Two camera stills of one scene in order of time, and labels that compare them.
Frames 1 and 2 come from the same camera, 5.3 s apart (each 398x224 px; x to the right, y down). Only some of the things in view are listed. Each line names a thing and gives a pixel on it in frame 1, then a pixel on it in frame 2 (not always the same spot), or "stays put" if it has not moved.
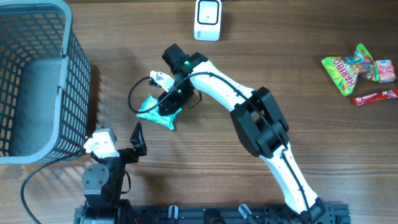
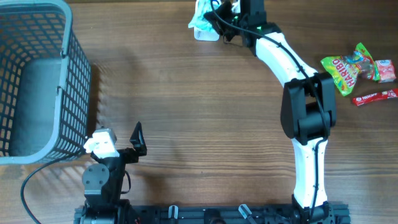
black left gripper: [136, 139] stays put
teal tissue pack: [150, 103] to [203, 28]
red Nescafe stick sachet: [359, 101] stays put
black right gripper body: [175, 96] to [224, 12]
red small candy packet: [386, 70] stays put
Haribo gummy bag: [344, 70] stays put
